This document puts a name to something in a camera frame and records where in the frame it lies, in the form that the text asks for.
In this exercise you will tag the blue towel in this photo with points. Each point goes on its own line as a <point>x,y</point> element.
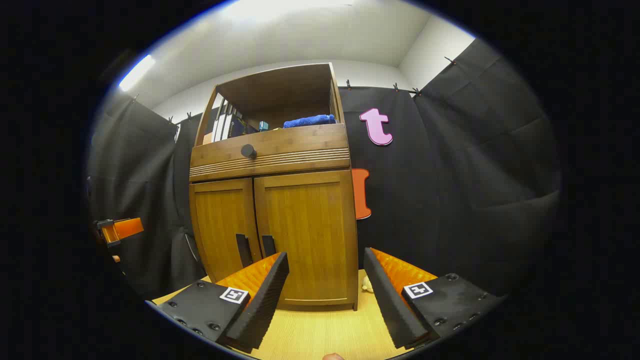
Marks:
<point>310,121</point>

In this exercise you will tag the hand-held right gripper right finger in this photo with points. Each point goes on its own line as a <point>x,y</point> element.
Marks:
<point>392,305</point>

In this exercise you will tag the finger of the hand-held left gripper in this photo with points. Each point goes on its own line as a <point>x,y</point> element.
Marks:
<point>129,227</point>

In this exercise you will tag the wooden cabinet door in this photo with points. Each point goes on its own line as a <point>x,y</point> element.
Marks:
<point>220,225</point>
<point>310,225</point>

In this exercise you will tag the wooden cabinet drawer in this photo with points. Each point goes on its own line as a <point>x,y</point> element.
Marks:
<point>300,142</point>

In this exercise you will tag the ceiling light panel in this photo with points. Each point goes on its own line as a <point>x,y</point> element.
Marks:
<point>136,73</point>

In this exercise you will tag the pale yellow plush toy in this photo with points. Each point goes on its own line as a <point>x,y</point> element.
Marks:
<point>367,284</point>

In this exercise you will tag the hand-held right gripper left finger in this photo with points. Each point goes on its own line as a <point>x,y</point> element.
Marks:
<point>260,305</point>

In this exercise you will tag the wooden double-door shoe cabinet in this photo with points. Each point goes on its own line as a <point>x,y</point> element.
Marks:
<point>300,137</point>

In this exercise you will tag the black backdrop cloth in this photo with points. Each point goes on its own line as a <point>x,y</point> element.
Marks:
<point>450,175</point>

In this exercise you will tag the black round drawer knob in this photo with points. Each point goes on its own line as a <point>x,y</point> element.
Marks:
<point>248,151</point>

